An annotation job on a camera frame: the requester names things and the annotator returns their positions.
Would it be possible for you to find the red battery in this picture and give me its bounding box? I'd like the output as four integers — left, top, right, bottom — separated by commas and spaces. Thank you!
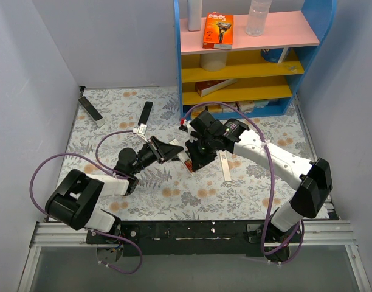
184, 160, 193, 172

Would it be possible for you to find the white remote control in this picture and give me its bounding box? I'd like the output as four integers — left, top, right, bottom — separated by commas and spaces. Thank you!
170, 139, 193, 176

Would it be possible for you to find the white remote battery cover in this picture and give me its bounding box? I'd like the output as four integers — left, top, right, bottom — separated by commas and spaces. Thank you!
219, 151, 232, 182

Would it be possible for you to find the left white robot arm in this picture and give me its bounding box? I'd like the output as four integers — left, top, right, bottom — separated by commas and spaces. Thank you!
45, 136, 184, 243

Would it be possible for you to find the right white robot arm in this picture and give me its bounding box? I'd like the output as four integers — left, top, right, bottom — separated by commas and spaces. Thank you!
180, 111, 332, 242

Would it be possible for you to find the slim black remote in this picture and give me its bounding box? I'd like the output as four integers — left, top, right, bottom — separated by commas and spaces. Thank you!
138, 101, 153, 126

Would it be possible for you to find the black and silver remote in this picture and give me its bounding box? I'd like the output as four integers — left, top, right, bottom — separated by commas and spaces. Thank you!
78, 96, 105, 127

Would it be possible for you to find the yellow small box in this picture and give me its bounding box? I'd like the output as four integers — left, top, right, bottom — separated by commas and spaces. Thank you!
207, 104, 223, 114

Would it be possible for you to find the white orange small box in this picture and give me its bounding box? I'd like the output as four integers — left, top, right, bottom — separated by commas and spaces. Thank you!
236, 100, 255, 114

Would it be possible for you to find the floral table mat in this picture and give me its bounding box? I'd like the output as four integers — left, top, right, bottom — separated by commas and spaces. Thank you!
60, 87, 294, 220

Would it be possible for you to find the red and white flat box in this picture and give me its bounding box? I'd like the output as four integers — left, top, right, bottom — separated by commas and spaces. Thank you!
195, 78, 238, 97

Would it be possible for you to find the light blue small pack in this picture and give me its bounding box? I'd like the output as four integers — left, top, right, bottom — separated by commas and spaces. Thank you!
254, 100, 269, 109

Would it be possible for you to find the white cylinder container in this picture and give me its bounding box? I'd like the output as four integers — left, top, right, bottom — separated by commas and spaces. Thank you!
199, 52, 228, 72

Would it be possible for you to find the blue shelf unit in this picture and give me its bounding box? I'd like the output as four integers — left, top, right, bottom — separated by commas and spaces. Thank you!
173, 1, 337, 118

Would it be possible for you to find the blue round tin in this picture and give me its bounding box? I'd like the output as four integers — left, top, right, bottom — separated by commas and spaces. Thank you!
261, 47, 291, 64

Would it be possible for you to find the orange razor box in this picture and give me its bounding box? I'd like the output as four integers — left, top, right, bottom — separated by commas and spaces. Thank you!
202, 13, 234, 50

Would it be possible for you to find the clear plastic bottle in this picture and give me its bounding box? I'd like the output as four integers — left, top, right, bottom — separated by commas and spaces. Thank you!
245, 0, 272, 37

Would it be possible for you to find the white tall bottle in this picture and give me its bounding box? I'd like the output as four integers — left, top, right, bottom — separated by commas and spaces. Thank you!
187, 0, 202, 32

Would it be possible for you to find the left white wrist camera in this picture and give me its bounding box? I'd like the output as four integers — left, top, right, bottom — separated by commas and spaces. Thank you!
133, 123, 148, 143

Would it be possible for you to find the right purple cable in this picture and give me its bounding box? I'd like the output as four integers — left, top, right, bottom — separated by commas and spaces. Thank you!
181, 102, 305, 268

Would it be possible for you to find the purple cable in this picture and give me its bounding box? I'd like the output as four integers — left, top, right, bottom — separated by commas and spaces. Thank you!
181, 102, 305, 268
29, 130, 143, 275

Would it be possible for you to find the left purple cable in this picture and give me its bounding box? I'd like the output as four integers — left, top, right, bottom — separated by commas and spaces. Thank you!
29, 130, 143, 275

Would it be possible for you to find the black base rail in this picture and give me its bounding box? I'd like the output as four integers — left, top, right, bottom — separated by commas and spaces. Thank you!
85, 219, 302, 262

